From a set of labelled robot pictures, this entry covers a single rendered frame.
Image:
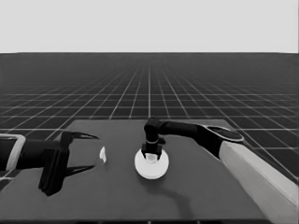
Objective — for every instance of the large thick white disc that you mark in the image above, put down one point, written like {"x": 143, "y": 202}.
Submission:
{"x": 151, "y": 171}

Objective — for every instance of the small thin white T-shaped piece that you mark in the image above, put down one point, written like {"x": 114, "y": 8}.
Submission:
{"x": 102, "y": 155}

